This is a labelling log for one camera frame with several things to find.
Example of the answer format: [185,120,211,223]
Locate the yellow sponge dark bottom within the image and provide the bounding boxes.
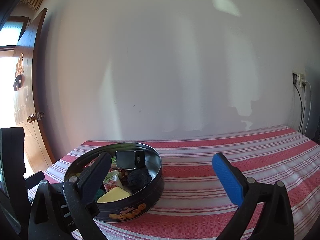
[97,187,131,203]

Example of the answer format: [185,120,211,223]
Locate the round cookie tin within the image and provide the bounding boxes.
[64,142,164,223]

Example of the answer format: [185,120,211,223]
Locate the dark navy yarn ball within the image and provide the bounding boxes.
[127,167,152,194]

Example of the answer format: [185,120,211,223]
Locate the black small box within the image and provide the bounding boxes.
[116,150,145,170]

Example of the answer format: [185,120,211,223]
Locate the yellow green sponge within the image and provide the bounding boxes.
[94,189,106,202]

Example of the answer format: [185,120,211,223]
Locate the green juice carton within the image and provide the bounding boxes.
[111,157,117,170]

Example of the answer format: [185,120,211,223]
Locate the wooden door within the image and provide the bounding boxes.
[14,8,55,172]

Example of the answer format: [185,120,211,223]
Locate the red white striped tablecloth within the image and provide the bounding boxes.
[27,125,320,240]

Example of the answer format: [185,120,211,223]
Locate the brass door knob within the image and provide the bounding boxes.
[27,112,44,124]

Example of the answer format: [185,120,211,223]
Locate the door hanging ornament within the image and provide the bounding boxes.
[13,53,24,92]

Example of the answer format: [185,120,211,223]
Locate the black power cable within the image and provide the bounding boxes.
[294,84,307,134]

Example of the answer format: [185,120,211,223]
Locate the wall power socket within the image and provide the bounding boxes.
[292,72,308,88]

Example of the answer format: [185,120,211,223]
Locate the white power cable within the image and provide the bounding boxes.
[303,80,313,136]

